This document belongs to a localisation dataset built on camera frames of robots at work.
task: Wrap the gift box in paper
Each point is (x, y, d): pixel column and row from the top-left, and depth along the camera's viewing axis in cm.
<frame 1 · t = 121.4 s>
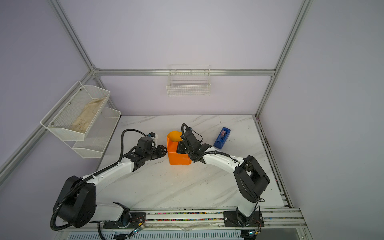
left hand: (166, 150, 87), fingers open
right hand: (176, 146, 86), fingers closed
blue tape dispenser: (222, 138, 103), point 6 cm above the table
white lower mesh shelf bin: (91, 129, 74), point 32 cm above the table
beige cloth in bin: (80, 124, 76), point 31 cm above the table

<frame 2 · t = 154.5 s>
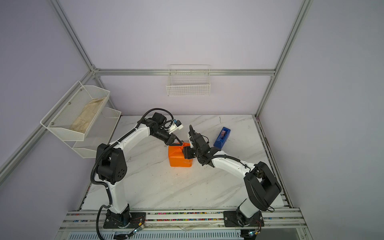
left hand: (179, 145, 84), fingers closed
right hand: (184, 150, 86), fingers open
the named things where they were.

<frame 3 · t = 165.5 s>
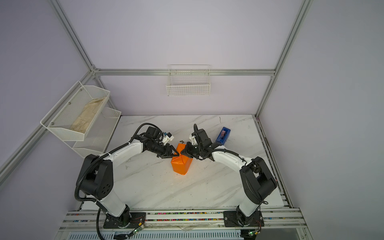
left hand: (175, 156, 84), fingers open
right hand: (179, 152, 83), fingers closed
the named things where they were.

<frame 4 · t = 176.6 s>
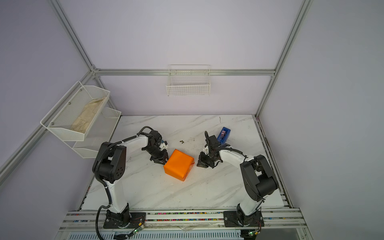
left hand: (165, 163, 91), fingers open
right hand: (195, 164, 88), fingers closed
the named things where they were.

